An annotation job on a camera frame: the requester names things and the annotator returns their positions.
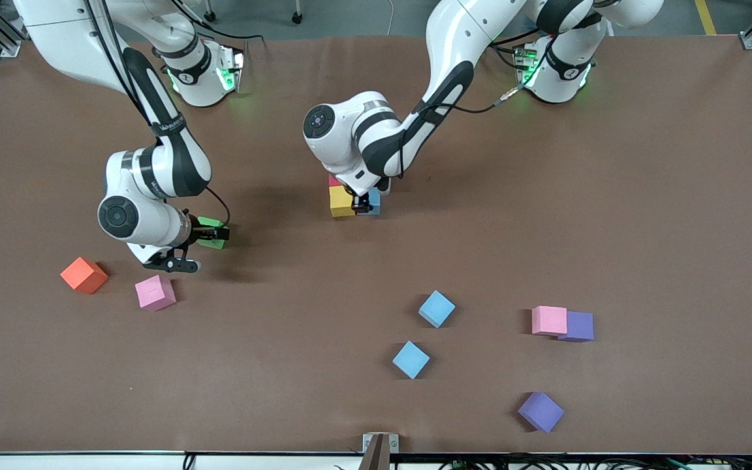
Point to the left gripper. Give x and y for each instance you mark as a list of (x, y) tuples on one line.
[(358, 201)]

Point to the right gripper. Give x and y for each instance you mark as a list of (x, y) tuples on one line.
[(201, 232)]

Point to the green foam block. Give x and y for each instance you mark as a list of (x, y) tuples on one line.
[(209, 244)]

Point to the blue foam block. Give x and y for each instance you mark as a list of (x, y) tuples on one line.
[(437, 309), (376, 202), (410, 360)]

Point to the yellow foam block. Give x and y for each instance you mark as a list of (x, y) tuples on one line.
[(340, 202)]

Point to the red foam block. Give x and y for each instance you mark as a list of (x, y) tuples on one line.
[(333, 180)]

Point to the pink foam block with slit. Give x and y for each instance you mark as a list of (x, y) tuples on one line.
[(155, 292)]

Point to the purple foam block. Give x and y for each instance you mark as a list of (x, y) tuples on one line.
[(581, 326), (540, 412)]

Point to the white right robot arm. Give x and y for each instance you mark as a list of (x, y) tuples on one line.
[(121, 219)]

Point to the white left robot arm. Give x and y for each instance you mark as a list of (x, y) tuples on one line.
[(350, 130)]

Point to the orange foam block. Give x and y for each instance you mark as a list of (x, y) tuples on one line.
[(83, 275)]

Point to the brown table mat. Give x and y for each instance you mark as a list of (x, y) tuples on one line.
[(284, 359)]

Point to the black caster wheel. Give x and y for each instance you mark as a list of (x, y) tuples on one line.
[(296, 18), (209, 16)]

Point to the metal bracket at table edge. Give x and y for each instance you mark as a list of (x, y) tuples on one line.
[(379, 450)]

